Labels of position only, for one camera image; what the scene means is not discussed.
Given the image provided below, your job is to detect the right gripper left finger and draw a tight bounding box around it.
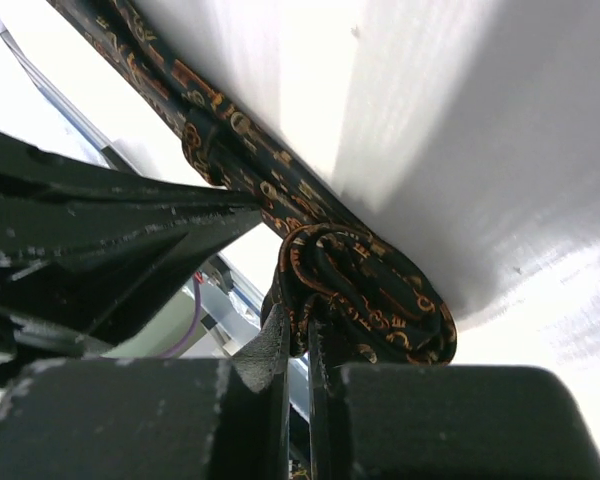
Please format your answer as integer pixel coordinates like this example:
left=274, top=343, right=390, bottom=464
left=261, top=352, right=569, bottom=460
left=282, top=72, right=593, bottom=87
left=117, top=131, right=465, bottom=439
left=0, top=306, right=289, bottom=479

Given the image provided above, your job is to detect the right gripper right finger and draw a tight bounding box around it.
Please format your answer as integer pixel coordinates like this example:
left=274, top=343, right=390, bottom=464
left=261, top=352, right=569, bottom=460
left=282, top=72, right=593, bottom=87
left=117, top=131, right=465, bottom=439
left=309, top=323, right=600, bottom=479

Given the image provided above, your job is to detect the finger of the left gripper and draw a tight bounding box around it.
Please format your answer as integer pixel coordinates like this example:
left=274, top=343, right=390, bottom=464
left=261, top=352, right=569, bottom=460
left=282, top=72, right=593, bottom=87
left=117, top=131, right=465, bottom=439
left=0, top=199, right=260, bottom=345
left=0, top=132, right=258, bottom=210

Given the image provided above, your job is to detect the dark key-patterned tie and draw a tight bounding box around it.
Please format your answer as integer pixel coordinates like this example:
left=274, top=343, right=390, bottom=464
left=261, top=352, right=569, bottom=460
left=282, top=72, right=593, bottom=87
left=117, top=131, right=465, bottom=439
left=54, top=1, right=457, bottom=365

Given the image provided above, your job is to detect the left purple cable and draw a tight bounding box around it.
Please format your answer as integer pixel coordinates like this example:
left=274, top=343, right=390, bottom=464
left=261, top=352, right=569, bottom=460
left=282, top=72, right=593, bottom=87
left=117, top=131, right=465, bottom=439
left=159, top=272, right=204, bottom=359

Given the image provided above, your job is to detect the aluminium mounting rail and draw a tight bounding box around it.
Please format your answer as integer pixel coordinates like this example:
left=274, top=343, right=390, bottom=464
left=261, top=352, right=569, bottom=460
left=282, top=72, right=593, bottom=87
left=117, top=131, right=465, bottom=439
left=1, top=31, right=262, bottom=355

